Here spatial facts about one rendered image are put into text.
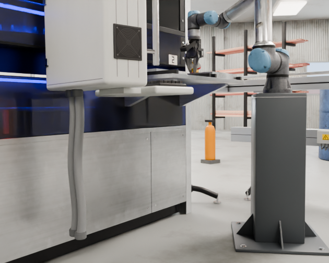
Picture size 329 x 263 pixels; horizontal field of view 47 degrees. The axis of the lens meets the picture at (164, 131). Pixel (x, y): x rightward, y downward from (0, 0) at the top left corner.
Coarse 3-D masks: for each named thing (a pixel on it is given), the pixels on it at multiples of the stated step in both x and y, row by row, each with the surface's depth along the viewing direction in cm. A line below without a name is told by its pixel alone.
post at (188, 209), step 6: (186, 0) 248; (186, 6) 248; (186, 12) 248; (186, 18) 248; (186, 24) 248; (186, 30) 249; (186, 36) 249; (186, 42) 249; (186, 66) 250; (186, 108) 252; (186, 114) 252; (186, 120) 252; (186, 126) 252; (186, 132) 253; (186, 138) 253; (186, 144) 253; (186, 150) 253; (186, 156) 254; (186, 162) 254; (186, 168) 254; (186, 174) 254; (186, 180) 254; (186, 186) 255; (186, 192) 255; (186, 198) 255; (180, 204) 258; (186, 204) 255; (180, 210) 259; (186, 210) 256
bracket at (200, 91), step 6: (210, 84) 230; (216, 84) 227; (222, 84) 224; (198, 90) 235; (204, 90) 233; (210, 90) 230; (216, 90) 229; (180, 96) 244; (186, 96) 241; (192, 96) 239; (198, 96) 236; (204, 96) 235; (180, 102) 245; (186, 102) 242
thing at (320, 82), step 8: (304, 72) 278; (312, 72) 274; (320, 72) 271; (328, 72) 267; (248, 80) 304; (256, 80) 299; (264, 80) 295; (296, 80) 280; (304, 80) 276; (312, 80) 272; (320, 80) 269; (328, 80) 265; (232, 88) 313; (240, 88) 308; (248, 88) 304; (256, 88) 300; (296, 88) 280; (304, 88) 276; (312, 88) 272; (320, 88) 269; (328, 88) 266
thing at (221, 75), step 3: (204, 72) 209; (207, 72) 208; (210, 72) 206; (213, 72) 206; (216, 72) 208; (219, 72) 211; (219, 75) 211; (222, 75) 214; (225, 75) 216; (228, 75) 219; (231, 75) 221; (234, 75) 224; (225, 78) 216; (228, 78) 219; (231, 78) 221; (234, 78) 224
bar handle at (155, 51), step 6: (156, 0) 139; (156, 6) 139; (156, 12) 139; (156, 18) 139; (156, 24) 139; (156, 30) 139; (156, 36) 139; (156, 42) 140; (156, 48) 140; (156, 54) 140; (156, 60) 140
